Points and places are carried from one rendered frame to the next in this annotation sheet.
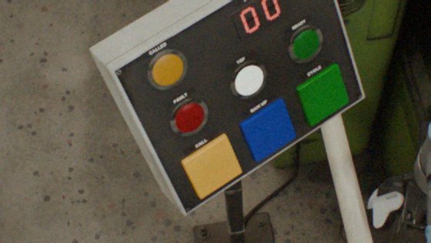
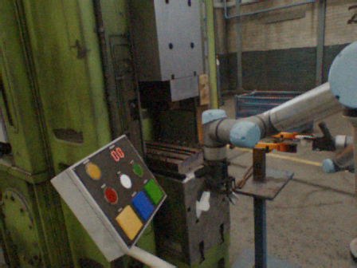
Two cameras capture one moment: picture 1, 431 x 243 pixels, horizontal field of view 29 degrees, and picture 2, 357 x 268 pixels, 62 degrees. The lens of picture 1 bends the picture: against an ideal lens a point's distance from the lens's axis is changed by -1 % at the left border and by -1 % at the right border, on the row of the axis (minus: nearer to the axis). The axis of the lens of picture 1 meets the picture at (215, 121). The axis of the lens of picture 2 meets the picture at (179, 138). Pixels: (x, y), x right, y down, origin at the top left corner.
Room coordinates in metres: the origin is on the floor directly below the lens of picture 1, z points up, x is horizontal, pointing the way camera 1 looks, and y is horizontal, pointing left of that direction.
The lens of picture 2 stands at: (-0.18, 0.45, 1.45)
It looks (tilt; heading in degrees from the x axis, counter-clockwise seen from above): 15 degrees down; 315
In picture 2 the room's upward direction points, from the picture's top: 5 degrees counter-clockwise
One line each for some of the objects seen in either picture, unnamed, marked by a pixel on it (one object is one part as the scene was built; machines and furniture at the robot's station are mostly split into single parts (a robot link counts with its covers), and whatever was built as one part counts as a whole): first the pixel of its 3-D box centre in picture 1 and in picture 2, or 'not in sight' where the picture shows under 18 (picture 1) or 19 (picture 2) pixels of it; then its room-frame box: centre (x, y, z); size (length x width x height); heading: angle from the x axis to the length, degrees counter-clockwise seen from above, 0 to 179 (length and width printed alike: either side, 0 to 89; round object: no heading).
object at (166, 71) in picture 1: (167, 69); (93, 171); (0.56, 0.06, 1.16); 0.05 x 0.03 x 0.04; 93
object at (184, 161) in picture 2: not in sight; (160, 155); (0.97, -0.56, 0.96); 0.42 x 0.20 x 0.09; 3
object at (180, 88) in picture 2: not in sight; (153, 88); (0.97, -0.56, 1.32); 0.42 x 0.20 x 0.10; 3
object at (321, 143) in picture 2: not in sight; (323, 142); (0.36, -1.25, 0.93); 0.12 x 0.08 x 0.09; 8
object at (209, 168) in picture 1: (211, 165); (128, 222); (0.48, 0.01, 1.01); 0.07 x 0.05 x 0.07; 118
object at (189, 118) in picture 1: (189, 117); (110, 195); (0.52, 0.03, 1.09); 0.05 x 0.03 x 0.04; 93
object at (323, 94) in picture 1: (321, 94); (152, 191); (0.58, -0.16, 1.01); 0.07 x 0.05 x 0.07; 118
